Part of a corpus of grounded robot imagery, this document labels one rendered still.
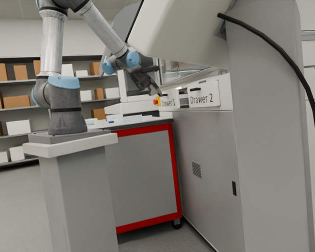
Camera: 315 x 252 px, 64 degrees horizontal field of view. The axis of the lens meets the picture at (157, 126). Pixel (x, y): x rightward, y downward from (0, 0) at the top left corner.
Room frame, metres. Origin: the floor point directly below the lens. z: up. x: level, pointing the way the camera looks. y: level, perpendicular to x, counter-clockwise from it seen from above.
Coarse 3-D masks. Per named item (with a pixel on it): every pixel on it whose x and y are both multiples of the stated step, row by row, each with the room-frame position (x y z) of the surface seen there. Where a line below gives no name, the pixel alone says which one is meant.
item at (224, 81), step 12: (312, 72) 1.09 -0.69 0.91; (192, 84) 1.31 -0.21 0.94; (228, 84) 0.99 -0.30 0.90; (312, 84) 1.09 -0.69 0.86; (228, 96) 1.00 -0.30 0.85; (180, 108) 1.51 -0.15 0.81; (192, 108) 1.34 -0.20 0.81; (204, 108) 1.21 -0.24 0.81; (216, 108) 1.10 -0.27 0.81; (228, 108) 1.01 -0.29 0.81
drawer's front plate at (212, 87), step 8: (216, 80) 1.06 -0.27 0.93; (200, 88) 1.19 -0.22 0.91; (208, 88) 1.11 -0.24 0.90; (216, 88) 1.06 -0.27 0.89; (192, 96) 1.28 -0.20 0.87; (200, 96) 1.20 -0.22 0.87; (208, 96) 1.12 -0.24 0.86; (216, 96) 1.06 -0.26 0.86; (192, 104) 1.29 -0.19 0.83; (200, 104) 1.20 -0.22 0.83; (208, 104) 1.13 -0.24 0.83; (216, 104) 1.06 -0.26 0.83
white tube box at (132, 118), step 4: (124, 116) 1.74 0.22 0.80; (128, 116) 1.66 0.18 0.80; (132, 116) 1.66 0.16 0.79; (136, 116) 1.66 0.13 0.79; (140, 116) 1.66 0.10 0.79; (124, 120) 1.66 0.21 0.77; (128, 120) 1.66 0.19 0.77; (132, 120) 1.66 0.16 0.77; (136, 120) 1.66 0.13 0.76; (140, 120) 1.66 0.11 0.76
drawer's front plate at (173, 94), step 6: (168, 90) 1.45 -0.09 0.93; (174, 90) 1.36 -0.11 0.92; (162, 96) 1.57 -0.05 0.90; (168, 96) 1.46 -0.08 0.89; (174, 96) 1.37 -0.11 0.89; (162, 102) 1.58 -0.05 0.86; (168, 102) 1.47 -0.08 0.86; (174, 102) 1.37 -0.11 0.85; (162, 108) 1.60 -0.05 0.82; (168, 108) 1.48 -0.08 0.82; (174, 108) 1.38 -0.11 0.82
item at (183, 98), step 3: (180, 96) 1.37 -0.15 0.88; (183, 96) 1.38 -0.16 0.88; (186, 96) 1.38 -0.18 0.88; (180, 99) 1.37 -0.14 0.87; (183, 99) 1.38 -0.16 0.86; (186, 99) 1.38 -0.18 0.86; (180, 102) 1.37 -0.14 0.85; (183, 102) 1.37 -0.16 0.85; (186, 102) 1.38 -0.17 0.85; (180, 105) 1.37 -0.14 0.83
